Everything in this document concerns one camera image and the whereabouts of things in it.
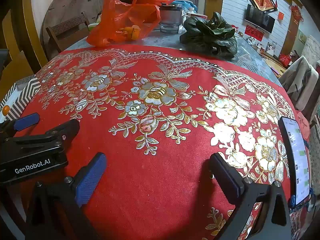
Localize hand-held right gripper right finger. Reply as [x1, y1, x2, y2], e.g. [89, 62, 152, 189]
[209, 152, 292, 240]

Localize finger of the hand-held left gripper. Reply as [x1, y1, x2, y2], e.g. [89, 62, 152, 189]
[5, 119, 81, 144]
[0, 113, 40, 137]

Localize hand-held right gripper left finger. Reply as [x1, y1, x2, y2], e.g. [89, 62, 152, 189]
[25, 152, 108, 240]

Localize striped white tray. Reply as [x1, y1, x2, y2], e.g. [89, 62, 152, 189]
[0, 75, 42, 123]

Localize yellow wooden chair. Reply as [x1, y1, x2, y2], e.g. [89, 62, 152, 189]
[0, 0, 49, 80]

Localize red embroidered tablecloth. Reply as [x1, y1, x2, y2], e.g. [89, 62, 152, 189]
[14, 44, 312, 240]

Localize smartphone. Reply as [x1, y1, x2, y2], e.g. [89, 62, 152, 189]
[278, 116, 311, 205]

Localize red cloth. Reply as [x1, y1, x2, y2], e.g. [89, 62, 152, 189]
[296, 110, 312, 140]

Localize dark slatted wooden chair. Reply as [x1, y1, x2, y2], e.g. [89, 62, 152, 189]
[46, 12, 90, 53]

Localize beige jacket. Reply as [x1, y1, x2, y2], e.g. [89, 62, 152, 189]
[279, 56, 319, 123]

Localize cluster of small oranges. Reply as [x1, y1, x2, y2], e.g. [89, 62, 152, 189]
[116, 25, 140, 42]

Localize low wooden table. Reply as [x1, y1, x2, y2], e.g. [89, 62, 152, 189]
[260, 49, 288, 77]

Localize orange plastic bag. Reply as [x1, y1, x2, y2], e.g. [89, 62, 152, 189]
[86, 0, 162, 47]

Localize round wooden tabletop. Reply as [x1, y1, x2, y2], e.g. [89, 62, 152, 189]
[41, 0, 113, 53]

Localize red gift bag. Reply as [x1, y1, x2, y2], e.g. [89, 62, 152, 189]
[279, 54, 293, 67]

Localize grey lace tablecloth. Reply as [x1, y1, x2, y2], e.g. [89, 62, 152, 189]
[65, 29, 284, 92]

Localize leafy green vegetable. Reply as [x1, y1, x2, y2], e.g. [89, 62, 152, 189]
[179, 12, 238, 59]

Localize glass jar with black lid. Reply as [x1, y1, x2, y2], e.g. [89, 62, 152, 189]
[159, 4, 183, 34]

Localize blue plastic bag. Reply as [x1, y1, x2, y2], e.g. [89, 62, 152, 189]
[172, 0, 198, 13]

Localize red knot ornament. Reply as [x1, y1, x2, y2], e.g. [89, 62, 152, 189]
[289, 2, 304, 25]

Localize blue phone lanyard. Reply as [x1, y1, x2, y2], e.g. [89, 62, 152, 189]
[287, 189, 316, 211]

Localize red wall poster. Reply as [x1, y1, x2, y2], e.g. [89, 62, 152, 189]
[245, 24, 264, 42]

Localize wall television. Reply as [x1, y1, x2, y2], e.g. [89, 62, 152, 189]
[244, 4, 275, 33]

